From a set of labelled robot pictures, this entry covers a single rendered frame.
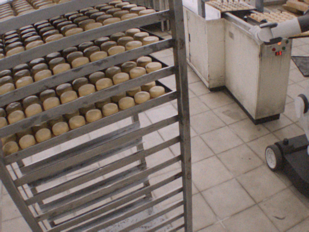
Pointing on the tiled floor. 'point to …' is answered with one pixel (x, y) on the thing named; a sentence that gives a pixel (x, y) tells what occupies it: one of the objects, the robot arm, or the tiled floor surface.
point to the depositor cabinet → (206, 45)
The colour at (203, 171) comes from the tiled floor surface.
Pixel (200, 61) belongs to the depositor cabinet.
